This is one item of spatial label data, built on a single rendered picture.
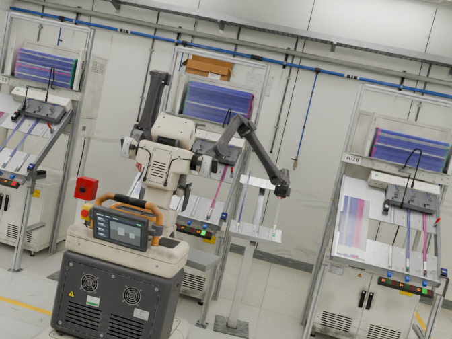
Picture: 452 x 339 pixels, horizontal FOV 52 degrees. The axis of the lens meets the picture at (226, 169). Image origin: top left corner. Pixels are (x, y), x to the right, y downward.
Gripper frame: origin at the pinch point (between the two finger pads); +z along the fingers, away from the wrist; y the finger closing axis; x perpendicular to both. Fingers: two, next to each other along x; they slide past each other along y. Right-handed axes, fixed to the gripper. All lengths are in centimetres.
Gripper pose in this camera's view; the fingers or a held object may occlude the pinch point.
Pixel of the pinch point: (279, 198)
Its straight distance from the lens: 307.9
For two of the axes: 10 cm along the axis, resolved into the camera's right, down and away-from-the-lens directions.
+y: -9.7, -2.2, 0.3
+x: -2.0, 8.0, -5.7
